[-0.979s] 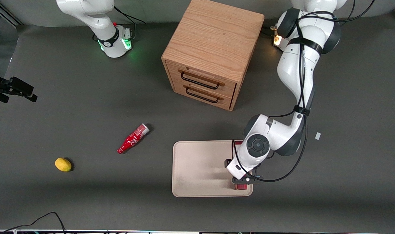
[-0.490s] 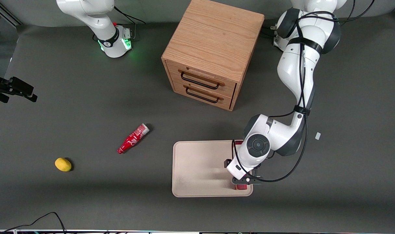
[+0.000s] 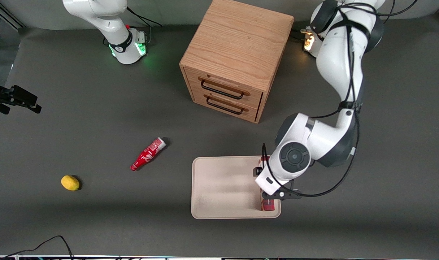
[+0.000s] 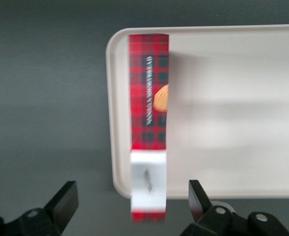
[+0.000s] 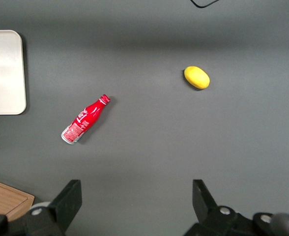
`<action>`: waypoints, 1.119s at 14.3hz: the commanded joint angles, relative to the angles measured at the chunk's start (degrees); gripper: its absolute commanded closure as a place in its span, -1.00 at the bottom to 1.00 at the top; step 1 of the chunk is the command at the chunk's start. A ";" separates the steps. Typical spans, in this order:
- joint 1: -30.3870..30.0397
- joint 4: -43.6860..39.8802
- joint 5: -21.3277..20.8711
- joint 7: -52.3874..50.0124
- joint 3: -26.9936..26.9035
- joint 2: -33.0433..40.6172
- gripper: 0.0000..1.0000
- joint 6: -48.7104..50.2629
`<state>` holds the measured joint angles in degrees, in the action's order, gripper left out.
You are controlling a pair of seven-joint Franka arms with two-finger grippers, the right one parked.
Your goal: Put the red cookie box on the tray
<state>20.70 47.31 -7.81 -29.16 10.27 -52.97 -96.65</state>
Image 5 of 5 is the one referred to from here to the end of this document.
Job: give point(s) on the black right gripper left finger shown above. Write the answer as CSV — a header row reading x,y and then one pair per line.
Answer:
x,y
67,204

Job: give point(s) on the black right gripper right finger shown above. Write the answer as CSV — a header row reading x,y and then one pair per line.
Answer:
x,y
203,201

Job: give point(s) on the cream rectangular tray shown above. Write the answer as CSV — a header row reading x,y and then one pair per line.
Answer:
x,y
4,72

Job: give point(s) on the wooden two-drawer cabinet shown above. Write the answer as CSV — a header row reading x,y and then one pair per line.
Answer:
x,y
4,199

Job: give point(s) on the red cola bottle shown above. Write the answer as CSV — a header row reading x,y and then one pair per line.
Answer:
x,y
85,119

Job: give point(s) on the yellow lemon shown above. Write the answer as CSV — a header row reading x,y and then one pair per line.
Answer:
x,y
196,77

